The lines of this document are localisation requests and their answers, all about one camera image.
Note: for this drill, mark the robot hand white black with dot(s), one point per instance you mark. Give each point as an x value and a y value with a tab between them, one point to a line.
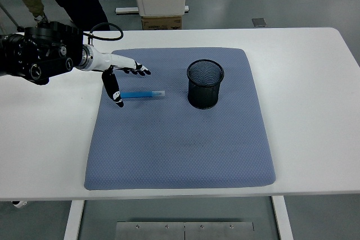
115	58

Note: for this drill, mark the blue marker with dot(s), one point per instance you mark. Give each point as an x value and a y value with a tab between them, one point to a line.
143	94

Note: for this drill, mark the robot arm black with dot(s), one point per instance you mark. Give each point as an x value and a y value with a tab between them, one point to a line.
42	54

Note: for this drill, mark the black mesh pen holder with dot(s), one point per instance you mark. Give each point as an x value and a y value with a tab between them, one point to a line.
204	94

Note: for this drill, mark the brown cardboard box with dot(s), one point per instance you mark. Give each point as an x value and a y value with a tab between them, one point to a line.
161	23

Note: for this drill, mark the person in dark trousers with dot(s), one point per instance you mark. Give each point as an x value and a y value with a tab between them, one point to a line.
76	1

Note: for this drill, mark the blue-grey textured mat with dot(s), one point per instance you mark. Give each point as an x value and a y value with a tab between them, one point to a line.
174	144

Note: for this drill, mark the grey metal stand rod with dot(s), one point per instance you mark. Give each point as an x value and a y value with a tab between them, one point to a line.
9	16

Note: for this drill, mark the grey floor plate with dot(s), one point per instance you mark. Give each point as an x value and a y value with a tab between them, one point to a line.
259	22

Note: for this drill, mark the white table leg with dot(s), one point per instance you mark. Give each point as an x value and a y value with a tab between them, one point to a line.
73	220
282	220

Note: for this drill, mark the small white black device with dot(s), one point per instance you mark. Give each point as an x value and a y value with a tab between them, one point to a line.
19	203

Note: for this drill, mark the grey metal plate with screws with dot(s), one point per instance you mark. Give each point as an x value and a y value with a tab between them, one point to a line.
150	231
219	231

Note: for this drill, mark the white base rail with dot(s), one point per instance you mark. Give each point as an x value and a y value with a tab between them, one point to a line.
128	10

